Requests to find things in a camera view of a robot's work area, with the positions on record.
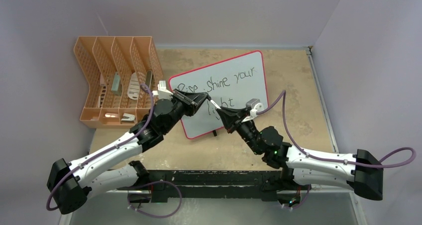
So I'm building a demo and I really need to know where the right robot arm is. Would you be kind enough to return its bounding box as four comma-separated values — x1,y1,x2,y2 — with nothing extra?
216,107,383,201

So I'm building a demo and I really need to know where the orange plastic file organizer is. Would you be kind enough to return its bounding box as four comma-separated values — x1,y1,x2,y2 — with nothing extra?
74,36,163,128

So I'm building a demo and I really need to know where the pink-framed whiteboard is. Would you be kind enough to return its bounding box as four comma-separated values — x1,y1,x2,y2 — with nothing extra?
168,50,269,139

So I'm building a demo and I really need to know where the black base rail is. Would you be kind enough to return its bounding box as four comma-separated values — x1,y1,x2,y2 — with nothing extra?
115,170,312,205

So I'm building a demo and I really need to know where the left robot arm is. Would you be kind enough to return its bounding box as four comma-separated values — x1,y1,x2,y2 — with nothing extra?
46,84,211,215

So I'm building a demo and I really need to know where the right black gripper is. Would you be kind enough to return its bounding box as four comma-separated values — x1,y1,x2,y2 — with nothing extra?
217,107,262,154

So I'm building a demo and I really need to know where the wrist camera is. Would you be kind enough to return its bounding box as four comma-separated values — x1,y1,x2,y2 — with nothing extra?
245,99,264,120
152,80,173,100

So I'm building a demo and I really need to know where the white oval stencil ruler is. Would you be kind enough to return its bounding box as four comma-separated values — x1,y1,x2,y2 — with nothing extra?
127,73,140,101

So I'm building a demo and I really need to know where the grey block in organizer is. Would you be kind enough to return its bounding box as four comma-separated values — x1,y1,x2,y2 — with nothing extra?
111,72,121,96

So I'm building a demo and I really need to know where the white whiteboard marker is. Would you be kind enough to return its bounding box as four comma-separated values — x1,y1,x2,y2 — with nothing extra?
207,98,221,112

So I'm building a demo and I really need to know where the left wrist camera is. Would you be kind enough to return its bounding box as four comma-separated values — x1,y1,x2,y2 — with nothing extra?
152,80,173,100

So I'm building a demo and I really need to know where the grey whiteboard eraser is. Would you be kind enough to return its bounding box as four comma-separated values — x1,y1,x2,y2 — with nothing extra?
145,70,154,90

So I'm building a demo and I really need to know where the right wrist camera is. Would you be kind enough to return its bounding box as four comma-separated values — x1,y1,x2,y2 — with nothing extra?
245,99,264,120

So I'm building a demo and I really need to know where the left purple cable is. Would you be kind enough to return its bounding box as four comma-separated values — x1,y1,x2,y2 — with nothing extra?
45,83,183,219

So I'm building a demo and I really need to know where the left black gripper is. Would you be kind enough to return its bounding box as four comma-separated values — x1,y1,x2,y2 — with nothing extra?
162,89,208,134

